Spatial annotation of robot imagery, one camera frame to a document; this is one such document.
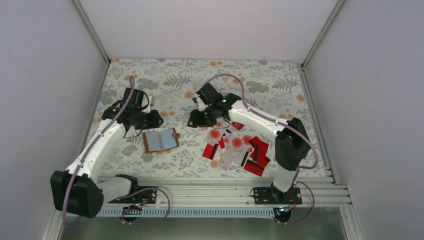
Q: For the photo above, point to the red card black stripe left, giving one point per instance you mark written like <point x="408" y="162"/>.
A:
<point x="210" y="151"/>

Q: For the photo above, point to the dark red card bottom right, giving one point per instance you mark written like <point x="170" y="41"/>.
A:
<point x="255" y="167"/>

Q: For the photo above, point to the white card red circle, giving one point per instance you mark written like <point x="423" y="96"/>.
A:
<point x="214" y="136"/>
<point x="236" y="142"/>

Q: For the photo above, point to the white card red circle centre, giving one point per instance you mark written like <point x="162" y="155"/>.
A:
<point x="236" y="142"/>

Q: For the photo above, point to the floral patterned table mat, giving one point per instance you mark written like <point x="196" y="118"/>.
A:
<point x="271" y="86"/>

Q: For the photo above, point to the red card with gold logo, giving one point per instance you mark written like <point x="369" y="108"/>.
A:
<point x="237" y="125"/>

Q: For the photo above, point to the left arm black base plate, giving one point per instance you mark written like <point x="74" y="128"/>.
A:
<point x="145" y="195"/>

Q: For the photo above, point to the aluminium rail frame front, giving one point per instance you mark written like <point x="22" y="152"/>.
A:
<point x="326" y="213"/>

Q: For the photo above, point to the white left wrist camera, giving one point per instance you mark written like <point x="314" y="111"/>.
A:
<point x="151" y="102"/>

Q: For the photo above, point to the white card black stripe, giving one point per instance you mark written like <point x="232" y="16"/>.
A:
<point x="240" y="158"/>

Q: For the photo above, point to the white card pale pattern bottom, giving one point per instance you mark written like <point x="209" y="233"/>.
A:
<point x="226" y="159"/>

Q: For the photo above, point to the white card red circle middle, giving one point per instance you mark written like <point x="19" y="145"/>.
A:
<point x="214" y="136"/>

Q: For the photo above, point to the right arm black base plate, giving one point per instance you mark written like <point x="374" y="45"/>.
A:
<point x="272" y="196"/>

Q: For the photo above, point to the dark red card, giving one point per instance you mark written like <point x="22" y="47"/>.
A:
<point x="255" y="167"/>
<point x="259" y="149"/>

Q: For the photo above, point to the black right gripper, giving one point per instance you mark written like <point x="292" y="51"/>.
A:
<point x="197" y="121"/>

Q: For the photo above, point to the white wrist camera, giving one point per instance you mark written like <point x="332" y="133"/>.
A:
<point x="151" y="102"/>
<point x="201" y="106"/>

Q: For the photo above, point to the dark red card right upper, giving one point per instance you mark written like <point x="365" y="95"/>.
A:
<point x="259" y="149"/>

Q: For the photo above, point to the brown leather card holder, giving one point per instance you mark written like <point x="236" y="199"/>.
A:
<point x="159" y="141"/>

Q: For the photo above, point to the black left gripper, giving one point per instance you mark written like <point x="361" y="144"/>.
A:
<point x="154" y="122"/>

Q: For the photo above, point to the slotted grey cable duct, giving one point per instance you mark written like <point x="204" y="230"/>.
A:
<point x="202" y="212"/>

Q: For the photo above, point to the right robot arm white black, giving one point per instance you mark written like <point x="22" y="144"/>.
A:
<point x="289" y="136"/>

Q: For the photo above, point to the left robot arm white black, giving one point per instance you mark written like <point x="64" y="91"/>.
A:
<point x="76" y="190"/>

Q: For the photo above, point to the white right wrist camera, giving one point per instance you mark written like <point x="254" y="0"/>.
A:
<point x="201" y="106"/>

